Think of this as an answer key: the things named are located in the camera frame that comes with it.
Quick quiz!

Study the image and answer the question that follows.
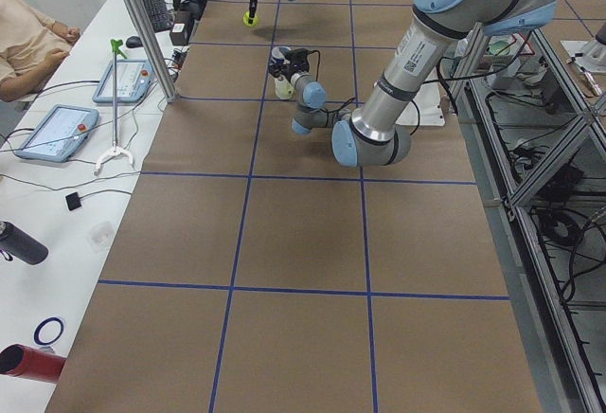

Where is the teach pendant far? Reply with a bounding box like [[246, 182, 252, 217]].
[[92, 60, 154, 104]]

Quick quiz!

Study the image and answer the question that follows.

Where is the green handled reacher grabber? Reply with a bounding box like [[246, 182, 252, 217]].
[[94, 39, 134, 176]]

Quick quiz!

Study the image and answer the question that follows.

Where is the teach pendant near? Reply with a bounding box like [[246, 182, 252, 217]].
[[14, 104, 99, 163]]

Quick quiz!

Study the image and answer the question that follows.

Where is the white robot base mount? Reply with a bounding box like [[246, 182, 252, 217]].
[[397, 82, 445, 128]]

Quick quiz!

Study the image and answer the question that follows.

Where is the teach pendant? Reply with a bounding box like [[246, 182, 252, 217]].
[[14, 104, 99, 163], [92, 60, 154, 104]]

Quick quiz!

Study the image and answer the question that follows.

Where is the red cylinder tube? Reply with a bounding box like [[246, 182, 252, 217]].
[[1, 344, 66, 384]]

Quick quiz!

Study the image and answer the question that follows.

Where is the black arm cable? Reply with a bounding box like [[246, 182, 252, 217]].
[[302, 48, 451, 137]]

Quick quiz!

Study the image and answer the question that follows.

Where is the black computer mouse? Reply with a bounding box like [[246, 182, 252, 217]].
[[125, 36, 143, 49]]

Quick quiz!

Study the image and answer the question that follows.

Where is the clear plastic bag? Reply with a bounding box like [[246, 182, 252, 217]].
[[86, 221, 116, 253]]

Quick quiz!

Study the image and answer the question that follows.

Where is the yellow tennis ball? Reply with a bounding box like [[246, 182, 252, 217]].
[[242, 11, 258, 27]]

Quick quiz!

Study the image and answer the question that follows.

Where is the aluminium frame post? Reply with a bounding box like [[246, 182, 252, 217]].
[[123, 0, 177, 103]]

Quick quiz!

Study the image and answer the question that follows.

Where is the black keyboard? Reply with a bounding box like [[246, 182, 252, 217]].
[[141, 0, 173, 32]]

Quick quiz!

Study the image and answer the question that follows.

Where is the small black square device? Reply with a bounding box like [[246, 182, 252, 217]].
[[65, 191, 81, 211]]

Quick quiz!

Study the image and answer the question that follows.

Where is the seated person beige shirt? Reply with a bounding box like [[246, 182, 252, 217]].
[[1, 0, 80, 102]]

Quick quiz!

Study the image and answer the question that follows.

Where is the black water bottle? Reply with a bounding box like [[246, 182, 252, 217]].
[[1, 221, 48, 265]]

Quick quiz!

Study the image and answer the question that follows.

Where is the blue tape roll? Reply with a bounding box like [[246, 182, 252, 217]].
[[33, 316, 65, 347]]

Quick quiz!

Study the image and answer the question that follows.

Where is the black box with label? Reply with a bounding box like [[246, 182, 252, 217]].
[[169, 11, 195, 46]]

